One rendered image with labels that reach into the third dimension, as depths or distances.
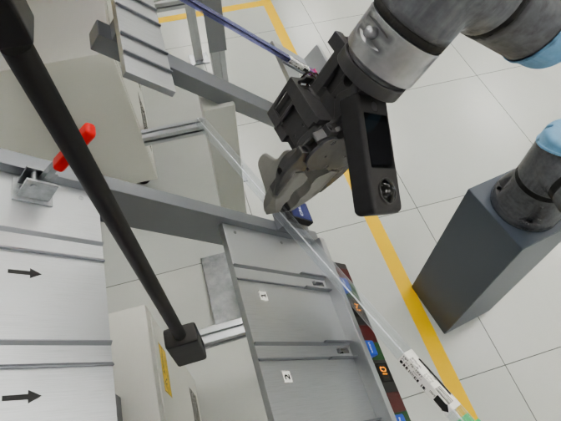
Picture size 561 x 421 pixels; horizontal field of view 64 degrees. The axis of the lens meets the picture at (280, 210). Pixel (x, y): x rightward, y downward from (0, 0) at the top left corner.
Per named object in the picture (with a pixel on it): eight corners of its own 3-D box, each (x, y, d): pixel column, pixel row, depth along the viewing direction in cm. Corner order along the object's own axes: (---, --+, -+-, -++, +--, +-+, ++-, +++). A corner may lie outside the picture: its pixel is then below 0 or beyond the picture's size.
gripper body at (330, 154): (310, 121, 54) (373, 38, 46) (346, 176, 51) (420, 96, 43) (261, 118, 49) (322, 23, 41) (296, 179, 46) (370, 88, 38)
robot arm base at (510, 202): (527, 169, 108) (547, 140, 100) (575, 215, 100) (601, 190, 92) (477, 190, 104) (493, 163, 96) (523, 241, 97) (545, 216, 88)
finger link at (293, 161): (289, 184, 52) (334, 131, 47) (295, 195, 51) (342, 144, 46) (258, 184, 49) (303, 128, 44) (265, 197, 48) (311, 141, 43)
